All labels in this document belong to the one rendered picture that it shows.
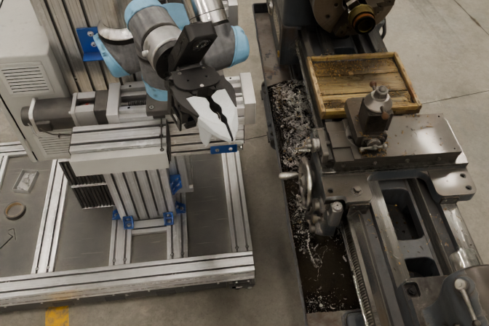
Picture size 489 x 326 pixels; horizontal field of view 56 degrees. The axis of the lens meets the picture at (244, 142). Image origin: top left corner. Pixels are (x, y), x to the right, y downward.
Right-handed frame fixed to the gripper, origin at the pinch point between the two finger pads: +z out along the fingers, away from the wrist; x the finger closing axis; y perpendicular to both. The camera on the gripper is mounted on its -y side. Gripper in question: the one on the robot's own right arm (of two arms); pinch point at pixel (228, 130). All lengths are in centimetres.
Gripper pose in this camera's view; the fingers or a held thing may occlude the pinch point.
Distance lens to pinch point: 62.9
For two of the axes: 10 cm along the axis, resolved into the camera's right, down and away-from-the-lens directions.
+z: 4.7, 6.8, -5.6
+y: -1.2, 6.8, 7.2
